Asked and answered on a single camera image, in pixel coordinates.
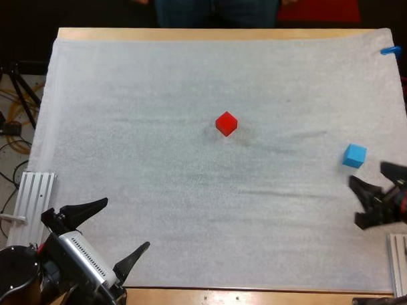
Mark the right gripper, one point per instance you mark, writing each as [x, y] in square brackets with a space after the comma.
[380, 212]

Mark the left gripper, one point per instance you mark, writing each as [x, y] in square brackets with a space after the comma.
[68, 288]

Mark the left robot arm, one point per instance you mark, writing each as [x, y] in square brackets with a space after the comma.
[10, 276]

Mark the blue cube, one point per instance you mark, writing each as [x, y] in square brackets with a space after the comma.
[354, 156]

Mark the red cube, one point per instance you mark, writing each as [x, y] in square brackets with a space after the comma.
[226, 124]

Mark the blue clip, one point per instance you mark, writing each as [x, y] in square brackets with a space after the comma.
[391, 50]

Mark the person's legs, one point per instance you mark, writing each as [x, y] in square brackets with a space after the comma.
[215, 9]

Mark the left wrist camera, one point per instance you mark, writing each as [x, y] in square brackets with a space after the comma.
[86, 259]

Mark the ribbed aluminium rail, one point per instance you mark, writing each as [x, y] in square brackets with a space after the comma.
[401, 266]
[32, 206]

